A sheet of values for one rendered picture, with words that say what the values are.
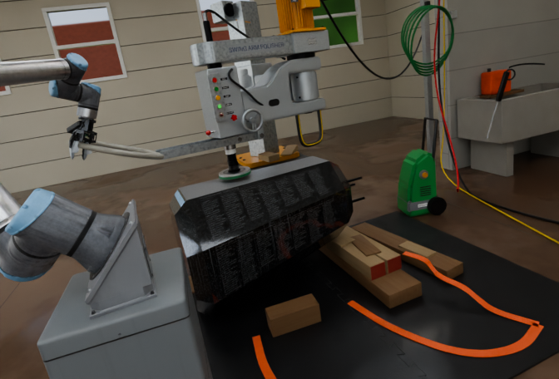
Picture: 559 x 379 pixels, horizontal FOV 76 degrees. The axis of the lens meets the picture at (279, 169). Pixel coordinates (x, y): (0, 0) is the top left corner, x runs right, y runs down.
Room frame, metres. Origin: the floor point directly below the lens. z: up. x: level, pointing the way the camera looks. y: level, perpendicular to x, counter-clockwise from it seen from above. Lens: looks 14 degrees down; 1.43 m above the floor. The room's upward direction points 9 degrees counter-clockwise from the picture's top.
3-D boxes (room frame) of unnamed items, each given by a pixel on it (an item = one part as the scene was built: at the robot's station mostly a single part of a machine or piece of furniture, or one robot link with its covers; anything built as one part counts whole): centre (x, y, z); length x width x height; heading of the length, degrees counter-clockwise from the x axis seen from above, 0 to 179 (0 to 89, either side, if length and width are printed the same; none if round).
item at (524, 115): (4.09, -2.89, 0.43); 1.30 x 0.62 x 0.86; 105
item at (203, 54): (2.51, -0.01, 1.61); 0.96 x 0.25 x 0.17; 120
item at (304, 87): (2.66, -0.27, 1.34); 0.19 x 0.19 x 0.20
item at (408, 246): (2.32, -0.88, 0.10); 0.25 x 0.10 x 0.01; 28
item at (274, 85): (2.52, -0.05, 1.30); 0.74 x 0.23 x 0.49; 120
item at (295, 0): (2.65, -0.28, 1.89); 0.31 x 0.28 x 0.40; 30
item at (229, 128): (2.37, 0.23, 1.32); 0.36 x 0.22 x 0.45; 120
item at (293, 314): (1.84, 0.05, 0.07); 0.30 x 0.12 x 0.12; 104
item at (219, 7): (3.15, 0.25, 2.00); 0.20 x 0.18 x 0.15; 19
